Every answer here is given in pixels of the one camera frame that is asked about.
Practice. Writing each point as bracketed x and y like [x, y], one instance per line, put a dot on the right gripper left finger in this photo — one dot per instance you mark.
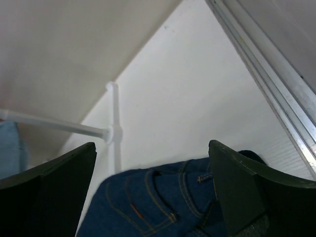
[47, 200]

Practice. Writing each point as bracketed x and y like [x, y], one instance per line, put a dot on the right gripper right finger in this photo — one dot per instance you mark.
[259, 201]

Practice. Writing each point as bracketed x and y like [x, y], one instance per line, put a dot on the dark blue jeans trousers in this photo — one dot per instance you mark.
[171, 200]

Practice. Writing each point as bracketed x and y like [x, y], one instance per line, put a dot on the light blue hanging jeans right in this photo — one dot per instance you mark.
[13, 150]

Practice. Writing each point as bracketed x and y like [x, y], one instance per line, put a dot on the right grey rack pole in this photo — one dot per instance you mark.
[54, 124]

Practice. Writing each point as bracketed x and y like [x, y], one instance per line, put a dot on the right white rack foot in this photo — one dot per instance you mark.
[114, 131]

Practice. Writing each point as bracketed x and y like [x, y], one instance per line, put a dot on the right side aluminium rail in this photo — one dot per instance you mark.
[276, 39]

